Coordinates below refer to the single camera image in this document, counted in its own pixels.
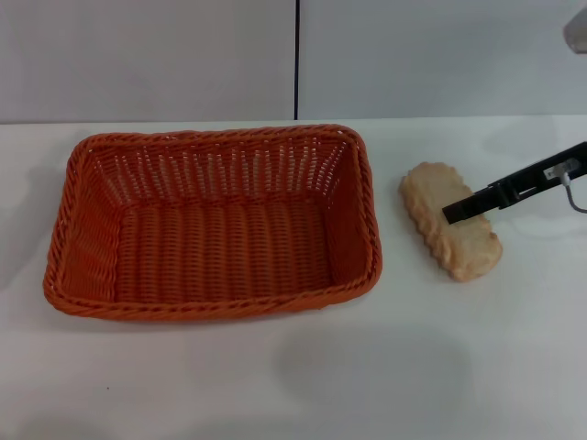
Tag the orange woven plastic basket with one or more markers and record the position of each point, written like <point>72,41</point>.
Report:
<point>220,247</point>

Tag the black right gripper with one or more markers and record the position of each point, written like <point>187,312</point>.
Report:
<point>532,179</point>

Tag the oblong bread piece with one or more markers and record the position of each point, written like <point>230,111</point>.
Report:
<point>431,201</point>

